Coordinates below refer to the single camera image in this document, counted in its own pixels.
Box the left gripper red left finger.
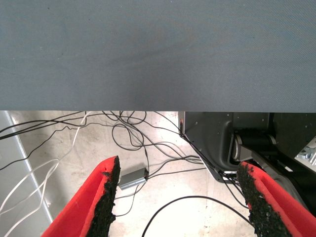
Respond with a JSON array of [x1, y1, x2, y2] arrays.
[[40, 155, 121, 237]]

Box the white floor cable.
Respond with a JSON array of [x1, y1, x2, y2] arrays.
[[0, 158, 60, 237], [0, 111, 92, 215]]

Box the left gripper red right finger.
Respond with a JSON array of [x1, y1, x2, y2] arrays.
[[236, 161, 316, 237]]

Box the dark grey table cloth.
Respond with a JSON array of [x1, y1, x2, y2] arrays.
[[0, 0, 316, 113]]

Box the black base frame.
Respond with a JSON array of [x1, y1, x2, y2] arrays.
[[177, 111, 316, 215]]

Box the thick black floor cable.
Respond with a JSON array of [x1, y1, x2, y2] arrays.
[[141, 196, 250, 237]]

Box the light grey metal panel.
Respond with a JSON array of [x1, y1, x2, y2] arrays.
[[0, 111, 54, 237]]

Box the aluminium profile bar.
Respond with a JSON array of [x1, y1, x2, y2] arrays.
[[295, 135, 316, 171]]

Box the black roller with grey caps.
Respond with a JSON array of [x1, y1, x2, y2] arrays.
[[232, 130, 277, 161]]

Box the thin black floor cable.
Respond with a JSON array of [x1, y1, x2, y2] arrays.
[[147, 167, 208, 179], [111, 111, 149, 173], [0, 111, 87, 171]]

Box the grey usb hub box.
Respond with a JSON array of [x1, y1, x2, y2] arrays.
[[119, 167, 150, 191]]

